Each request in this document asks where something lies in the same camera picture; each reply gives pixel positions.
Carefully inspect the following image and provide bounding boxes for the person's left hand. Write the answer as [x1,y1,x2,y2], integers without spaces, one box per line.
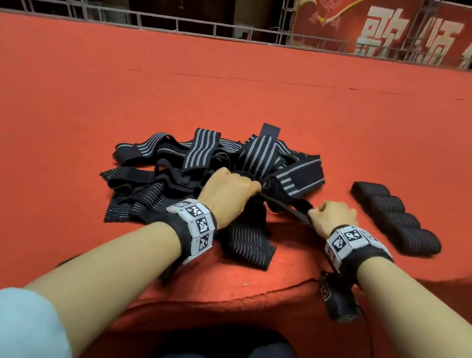
[193,164,265,237]

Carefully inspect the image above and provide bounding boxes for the person's right hand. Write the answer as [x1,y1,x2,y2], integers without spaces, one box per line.
[303,196,361,245]

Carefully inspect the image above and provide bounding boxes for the black striped strap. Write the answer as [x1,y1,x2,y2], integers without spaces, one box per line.
[364,192,409,220]
[385,222,445,261]
[374,208,425,238]
[215,183,319,278]
[348,179,393,209]

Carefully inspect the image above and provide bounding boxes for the pile of black straps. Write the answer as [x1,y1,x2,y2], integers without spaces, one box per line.
[89,97,335,279]

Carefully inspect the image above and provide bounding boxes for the person's left forearm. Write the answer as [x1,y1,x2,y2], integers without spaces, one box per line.
[13,200,188,358]

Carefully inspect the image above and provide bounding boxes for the person's right forearm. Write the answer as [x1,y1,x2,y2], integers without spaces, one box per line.
[341,252,472,358]

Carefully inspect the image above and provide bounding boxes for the metal railing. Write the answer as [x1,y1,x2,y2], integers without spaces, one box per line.
[0,0,472,91]

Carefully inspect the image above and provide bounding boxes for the red banner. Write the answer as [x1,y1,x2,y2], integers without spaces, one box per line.
[289,0,472,75]

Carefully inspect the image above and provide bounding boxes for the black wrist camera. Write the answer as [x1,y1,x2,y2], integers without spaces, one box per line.
[313,270,367,326]

